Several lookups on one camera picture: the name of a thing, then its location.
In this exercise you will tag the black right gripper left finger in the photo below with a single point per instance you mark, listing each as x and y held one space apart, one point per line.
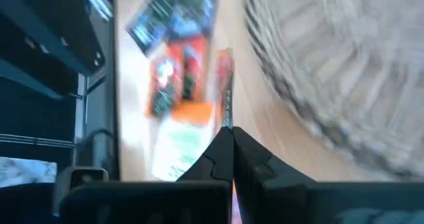
215 164

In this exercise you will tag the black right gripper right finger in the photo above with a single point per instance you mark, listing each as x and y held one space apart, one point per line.
265 191

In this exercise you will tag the white orange Tazo tea packet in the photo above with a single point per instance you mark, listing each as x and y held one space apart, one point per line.
182 144

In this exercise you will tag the red peach tea packet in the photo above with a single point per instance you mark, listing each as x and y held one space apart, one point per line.
164 85
227 94
195 68

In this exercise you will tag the dark blue tea packet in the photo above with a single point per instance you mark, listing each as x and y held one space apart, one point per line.
149 28
192 15

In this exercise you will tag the round woven straw placemat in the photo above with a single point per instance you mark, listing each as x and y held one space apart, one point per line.
348 68

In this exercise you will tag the white speckled object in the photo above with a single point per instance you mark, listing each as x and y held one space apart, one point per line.
26 172

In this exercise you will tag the black slotted equipment panel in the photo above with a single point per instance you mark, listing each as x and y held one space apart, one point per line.
49 35

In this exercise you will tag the black table frame rail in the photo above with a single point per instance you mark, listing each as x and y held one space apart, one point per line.
114 85

